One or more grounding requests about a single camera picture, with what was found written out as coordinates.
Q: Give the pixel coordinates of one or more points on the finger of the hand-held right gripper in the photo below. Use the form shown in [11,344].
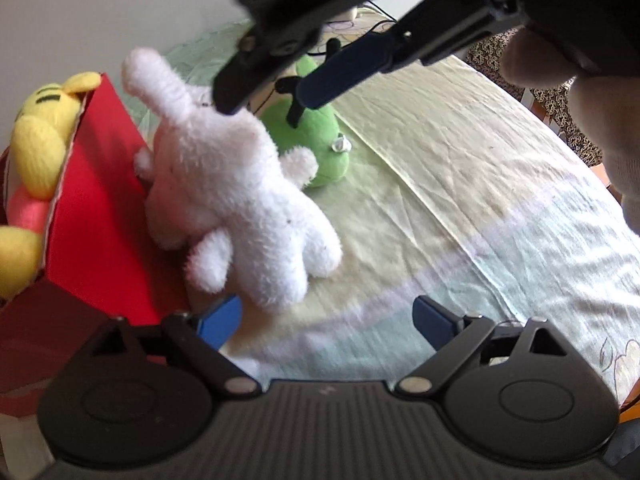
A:
[240,85]
[345,67]

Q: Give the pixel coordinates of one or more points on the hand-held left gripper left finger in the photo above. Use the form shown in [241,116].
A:
[220,321]

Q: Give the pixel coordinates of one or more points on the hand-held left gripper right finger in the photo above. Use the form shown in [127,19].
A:
[432,322]

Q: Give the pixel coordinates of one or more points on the green capped plush toy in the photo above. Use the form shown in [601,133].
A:
[315,130]

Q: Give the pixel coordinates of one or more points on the white rabbit plush toy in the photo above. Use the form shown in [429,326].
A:
[225,185]

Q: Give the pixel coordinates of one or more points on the red cardboard box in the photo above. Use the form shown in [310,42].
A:
[95,220]

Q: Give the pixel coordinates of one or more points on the yellow tiger plush toy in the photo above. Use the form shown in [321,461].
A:
[35,160]

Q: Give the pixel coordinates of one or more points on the person's right hand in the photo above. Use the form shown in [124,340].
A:
[610,125]

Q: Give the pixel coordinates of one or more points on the pale green printed bedsheet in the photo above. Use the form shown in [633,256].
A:
[475,185]

